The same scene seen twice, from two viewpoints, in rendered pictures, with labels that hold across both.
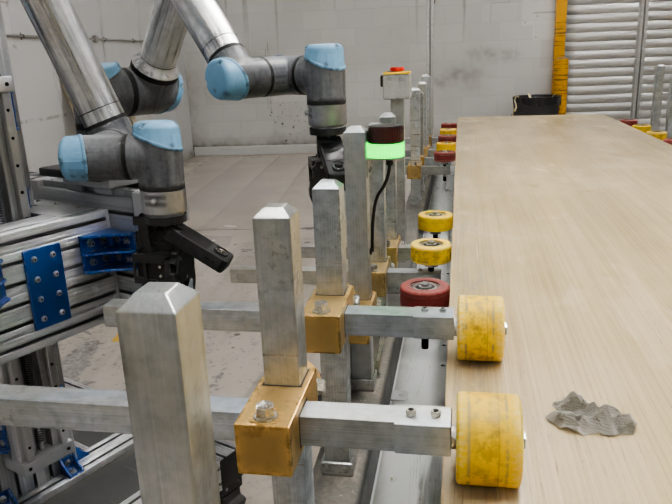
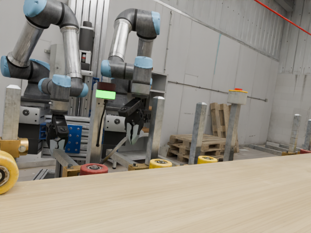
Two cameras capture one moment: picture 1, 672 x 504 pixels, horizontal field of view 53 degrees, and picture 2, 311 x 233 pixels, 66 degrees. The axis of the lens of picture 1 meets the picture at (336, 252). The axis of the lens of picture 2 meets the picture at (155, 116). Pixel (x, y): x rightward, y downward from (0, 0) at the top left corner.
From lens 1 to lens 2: 0.97 m
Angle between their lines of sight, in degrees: 43
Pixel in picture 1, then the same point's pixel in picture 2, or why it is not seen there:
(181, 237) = (54, 119)
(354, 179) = (93, 106)
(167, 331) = not seen: outside the picture
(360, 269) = (89, 151)
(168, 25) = not seen: hidden behind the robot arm
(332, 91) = (137, 76)
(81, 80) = (66, 63)
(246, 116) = not seen: hidden behind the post
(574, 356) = (7, 216)
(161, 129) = (56, 76)
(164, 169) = (54, 91)
